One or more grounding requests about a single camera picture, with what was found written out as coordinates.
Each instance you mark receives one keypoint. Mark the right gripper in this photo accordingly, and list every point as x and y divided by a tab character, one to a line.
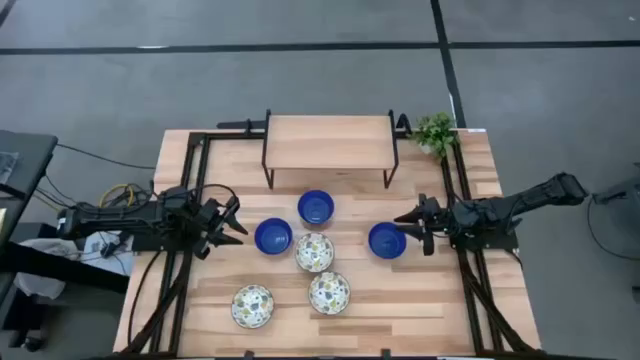
437	217

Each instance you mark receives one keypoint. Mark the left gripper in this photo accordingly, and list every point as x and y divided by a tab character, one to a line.
210	222

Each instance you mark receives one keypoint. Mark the blue plastic bowl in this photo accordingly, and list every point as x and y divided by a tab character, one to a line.
316	206
387	242
273	236

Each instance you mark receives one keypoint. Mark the yellow floral patterned bowl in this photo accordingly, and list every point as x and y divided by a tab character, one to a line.
329	293
314	252
252	306

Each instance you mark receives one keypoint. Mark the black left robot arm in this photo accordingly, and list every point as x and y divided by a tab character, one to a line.
125	220

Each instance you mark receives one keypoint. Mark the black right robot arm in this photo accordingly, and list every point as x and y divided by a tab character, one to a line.
525	200

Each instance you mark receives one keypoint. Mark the green plant in white pot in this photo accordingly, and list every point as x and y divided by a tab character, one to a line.
435	132

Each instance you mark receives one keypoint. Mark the black flat beam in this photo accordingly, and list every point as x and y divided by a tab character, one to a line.
60	267

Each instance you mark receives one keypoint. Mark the white cloth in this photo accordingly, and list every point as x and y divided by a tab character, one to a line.
35	286

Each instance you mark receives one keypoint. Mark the black desk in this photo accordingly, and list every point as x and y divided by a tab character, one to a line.
25	155

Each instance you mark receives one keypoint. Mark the black aluminium rig frame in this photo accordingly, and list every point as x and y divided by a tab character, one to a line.
225	135

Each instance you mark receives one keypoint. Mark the wooden shelf riser black frame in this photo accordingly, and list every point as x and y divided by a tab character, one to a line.
330	142

